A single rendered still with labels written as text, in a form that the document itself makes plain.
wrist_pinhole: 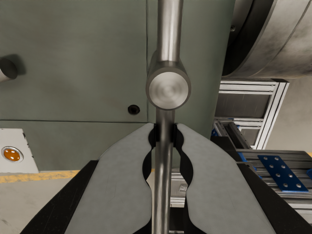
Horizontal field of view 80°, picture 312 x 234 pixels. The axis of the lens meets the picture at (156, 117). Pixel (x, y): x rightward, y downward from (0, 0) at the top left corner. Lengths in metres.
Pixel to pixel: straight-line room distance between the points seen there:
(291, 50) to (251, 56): 0.04
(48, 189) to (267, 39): 2.50
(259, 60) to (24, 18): 0.27
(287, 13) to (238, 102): 1.24
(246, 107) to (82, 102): 1.37
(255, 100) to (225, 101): 0.21
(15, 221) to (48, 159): 3.01
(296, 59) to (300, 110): 1.71
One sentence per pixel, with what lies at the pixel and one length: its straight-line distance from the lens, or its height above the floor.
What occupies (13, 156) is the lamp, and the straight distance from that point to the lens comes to 0.32.
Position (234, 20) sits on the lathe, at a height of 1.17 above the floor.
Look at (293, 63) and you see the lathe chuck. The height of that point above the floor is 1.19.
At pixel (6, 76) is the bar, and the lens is 0.24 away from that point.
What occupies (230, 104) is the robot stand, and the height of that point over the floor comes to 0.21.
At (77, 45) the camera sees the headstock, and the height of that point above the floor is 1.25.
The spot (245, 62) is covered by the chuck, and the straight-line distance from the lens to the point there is 0.29.
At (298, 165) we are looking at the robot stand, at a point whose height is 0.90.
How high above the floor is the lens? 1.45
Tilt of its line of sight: 62 degrees down
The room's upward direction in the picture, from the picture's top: 178 degrees counter-clockwise
